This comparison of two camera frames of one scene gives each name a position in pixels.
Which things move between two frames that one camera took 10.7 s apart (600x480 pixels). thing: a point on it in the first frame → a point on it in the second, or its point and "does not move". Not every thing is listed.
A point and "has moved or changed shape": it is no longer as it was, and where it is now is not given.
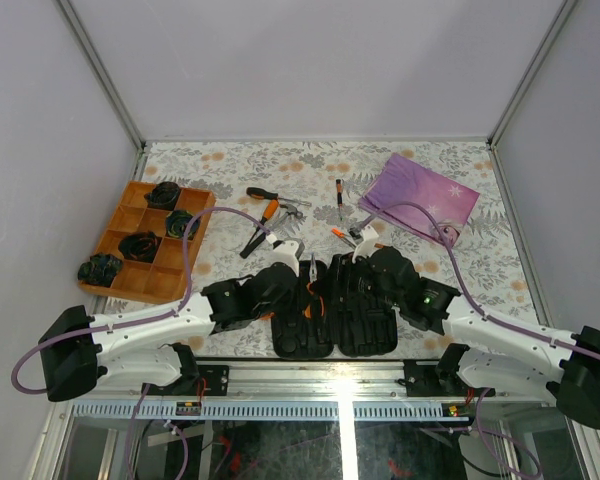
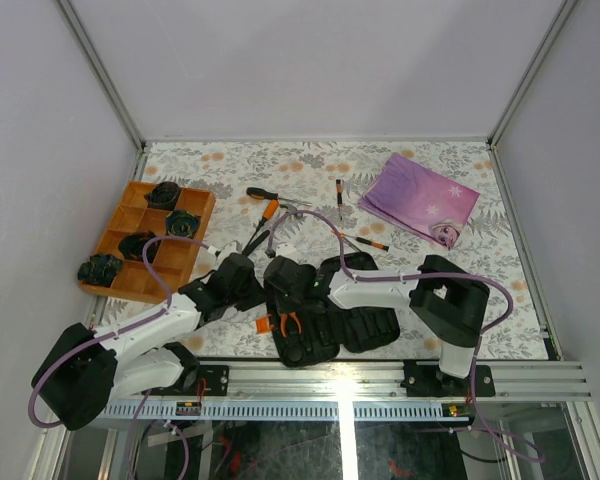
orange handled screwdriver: (272, 208) does not move
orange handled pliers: (313, 289) has moved or changed shape
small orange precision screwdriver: (342, 235) does not move
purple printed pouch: (400, 180) does not move
